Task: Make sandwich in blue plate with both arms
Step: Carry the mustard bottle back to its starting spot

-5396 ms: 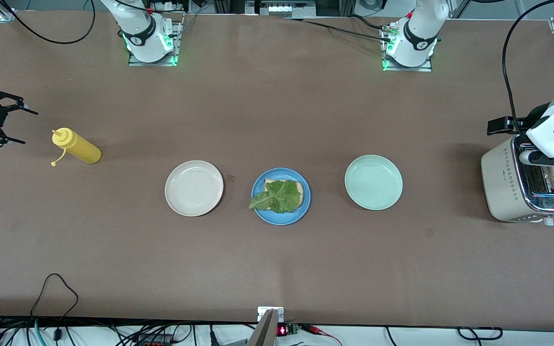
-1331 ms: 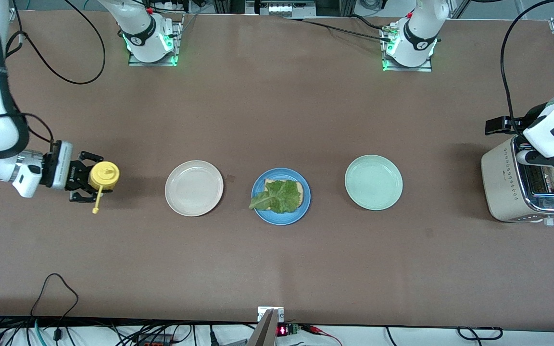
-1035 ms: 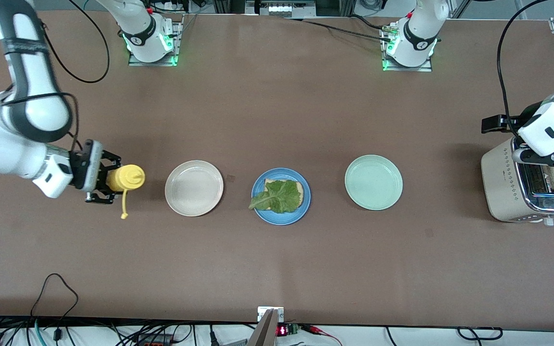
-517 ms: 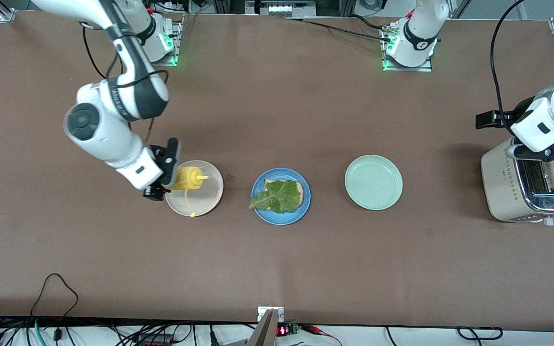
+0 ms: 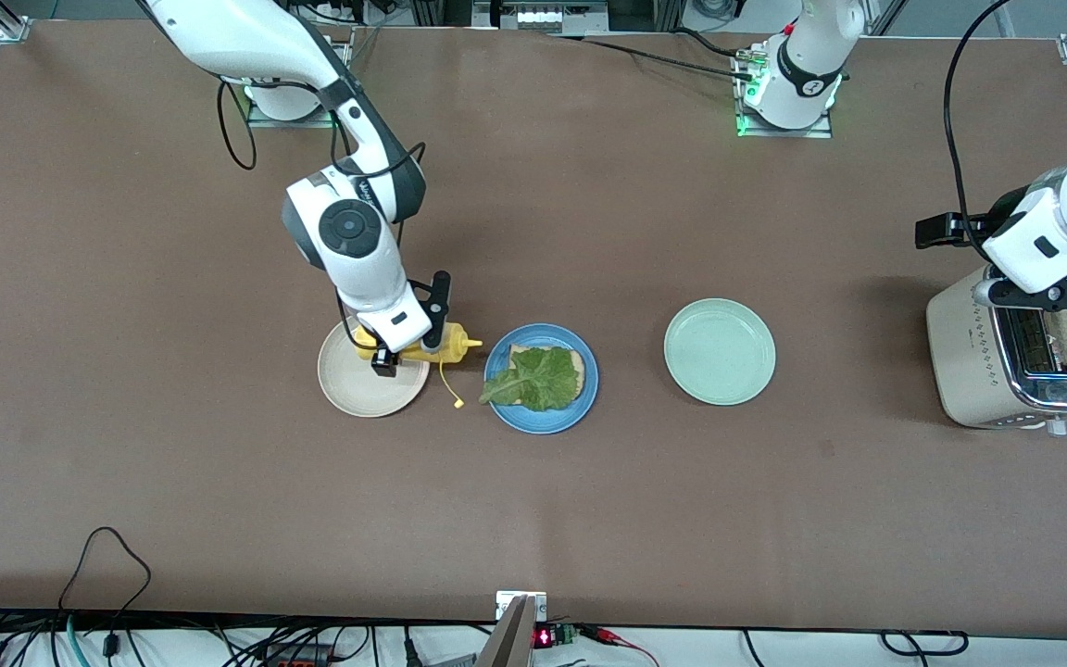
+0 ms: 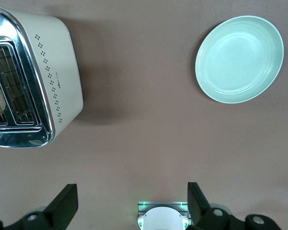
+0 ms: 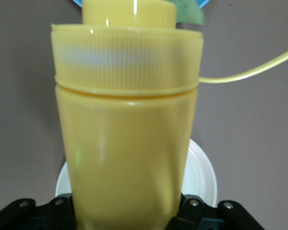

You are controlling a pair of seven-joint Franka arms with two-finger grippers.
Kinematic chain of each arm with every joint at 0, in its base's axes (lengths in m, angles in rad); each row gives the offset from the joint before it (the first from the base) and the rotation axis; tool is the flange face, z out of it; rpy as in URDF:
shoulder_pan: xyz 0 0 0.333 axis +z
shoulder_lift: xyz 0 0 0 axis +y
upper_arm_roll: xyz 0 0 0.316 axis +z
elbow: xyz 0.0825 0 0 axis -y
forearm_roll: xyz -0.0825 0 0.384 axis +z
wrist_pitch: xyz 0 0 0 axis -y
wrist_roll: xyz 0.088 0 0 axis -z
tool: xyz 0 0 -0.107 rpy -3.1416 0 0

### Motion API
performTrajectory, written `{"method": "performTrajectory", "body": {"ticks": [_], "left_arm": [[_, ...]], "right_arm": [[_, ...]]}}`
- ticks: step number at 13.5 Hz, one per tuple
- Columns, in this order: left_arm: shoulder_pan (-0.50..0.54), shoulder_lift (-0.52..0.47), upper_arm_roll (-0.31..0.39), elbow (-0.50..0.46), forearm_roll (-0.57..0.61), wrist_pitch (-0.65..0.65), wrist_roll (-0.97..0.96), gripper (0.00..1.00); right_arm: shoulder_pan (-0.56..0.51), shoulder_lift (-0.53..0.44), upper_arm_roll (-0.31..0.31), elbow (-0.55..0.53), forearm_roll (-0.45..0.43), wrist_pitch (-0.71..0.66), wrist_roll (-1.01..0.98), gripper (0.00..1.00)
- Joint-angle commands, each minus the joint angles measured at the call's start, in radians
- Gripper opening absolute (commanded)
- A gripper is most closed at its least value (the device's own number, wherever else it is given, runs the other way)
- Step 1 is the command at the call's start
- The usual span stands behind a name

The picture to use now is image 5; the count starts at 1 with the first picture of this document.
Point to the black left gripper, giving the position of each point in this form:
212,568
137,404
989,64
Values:
1001,211

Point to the yellow squeeze bottle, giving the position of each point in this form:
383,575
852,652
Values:
455,345

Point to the green lettuce leaf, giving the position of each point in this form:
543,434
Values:
543,375

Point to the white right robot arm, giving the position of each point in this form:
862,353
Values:
237,37

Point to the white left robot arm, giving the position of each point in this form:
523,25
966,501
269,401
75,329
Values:
802,56

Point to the beige plate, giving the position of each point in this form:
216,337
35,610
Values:
357,394

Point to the blue plate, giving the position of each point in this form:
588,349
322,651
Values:
533,424

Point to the pale green plate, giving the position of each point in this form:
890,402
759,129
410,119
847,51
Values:
719,352

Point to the cream toaster with chrome top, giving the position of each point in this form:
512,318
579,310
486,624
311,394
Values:
964,361

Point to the red LED display module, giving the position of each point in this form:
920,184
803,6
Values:
545,637

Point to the white power strip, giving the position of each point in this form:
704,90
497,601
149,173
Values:
362,9

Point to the lit electronics box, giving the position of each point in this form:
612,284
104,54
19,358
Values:
543,17

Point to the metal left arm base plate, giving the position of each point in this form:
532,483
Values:
793,133

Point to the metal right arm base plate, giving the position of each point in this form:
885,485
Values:
297,123

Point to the white table edge bracket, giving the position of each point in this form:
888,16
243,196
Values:
506,602

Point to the grey camera pole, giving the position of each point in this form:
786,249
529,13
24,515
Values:
510,648

